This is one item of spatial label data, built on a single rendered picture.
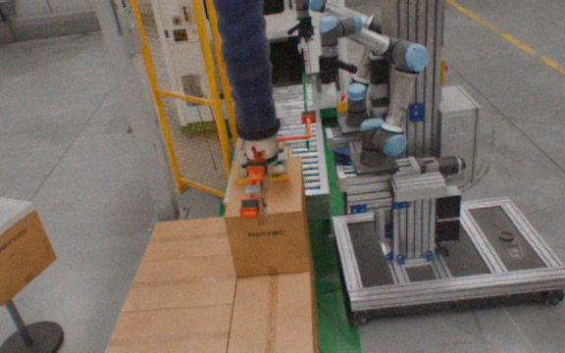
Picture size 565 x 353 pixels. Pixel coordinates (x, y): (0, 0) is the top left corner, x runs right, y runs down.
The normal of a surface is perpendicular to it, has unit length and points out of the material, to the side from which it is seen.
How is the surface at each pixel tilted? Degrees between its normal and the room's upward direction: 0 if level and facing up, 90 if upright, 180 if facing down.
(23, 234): 90
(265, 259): 90
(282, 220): 90
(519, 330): 0
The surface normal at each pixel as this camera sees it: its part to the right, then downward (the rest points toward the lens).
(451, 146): 0.03, 0.49
